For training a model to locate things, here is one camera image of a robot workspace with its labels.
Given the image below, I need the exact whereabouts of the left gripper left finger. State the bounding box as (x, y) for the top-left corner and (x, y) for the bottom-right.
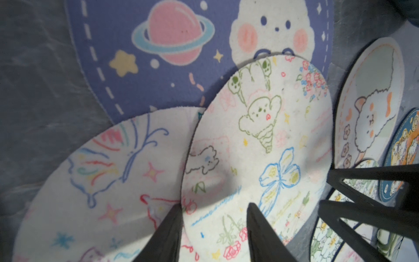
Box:
(133, 204), (183, 262)

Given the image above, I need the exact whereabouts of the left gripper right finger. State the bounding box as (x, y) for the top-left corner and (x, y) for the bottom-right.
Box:
(247, 203), (296, 262)

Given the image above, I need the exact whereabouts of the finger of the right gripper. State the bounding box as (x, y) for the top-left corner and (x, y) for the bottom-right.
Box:
(317, 163), (419, 262)

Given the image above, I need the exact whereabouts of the white butterfly doodle coaster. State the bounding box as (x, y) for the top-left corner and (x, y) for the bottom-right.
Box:
(13, 107), (204, 262)

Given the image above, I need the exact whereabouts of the white bow doodle coaster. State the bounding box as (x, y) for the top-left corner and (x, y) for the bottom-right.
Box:
(181, 55), (333, 262)

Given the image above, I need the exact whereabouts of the cream alpaca coaster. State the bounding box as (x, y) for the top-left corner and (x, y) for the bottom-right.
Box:
(334, 37), (405, 169)

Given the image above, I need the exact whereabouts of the purple bunny planet coaster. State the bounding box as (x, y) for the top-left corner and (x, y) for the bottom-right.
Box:
(65, 1), (335, 123)

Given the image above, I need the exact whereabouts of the teal plastic storage box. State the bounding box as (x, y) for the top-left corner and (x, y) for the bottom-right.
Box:
(391, 0), (419, 24)

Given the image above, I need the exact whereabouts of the white green floral coaster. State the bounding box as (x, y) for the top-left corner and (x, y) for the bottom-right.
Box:
(310, 179), (378, 262)

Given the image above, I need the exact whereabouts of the blue orange cats coaster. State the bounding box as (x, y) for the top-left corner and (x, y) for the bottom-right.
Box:
(379, 108), (419, 203)

